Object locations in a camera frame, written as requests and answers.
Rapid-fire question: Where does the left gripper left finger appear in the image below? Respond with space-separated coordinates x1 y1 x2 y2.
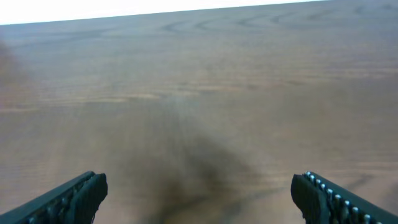
1 171 108 224

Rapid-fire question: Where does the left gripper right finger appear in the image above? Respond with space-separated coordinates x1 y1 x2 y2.
290 171 397 224

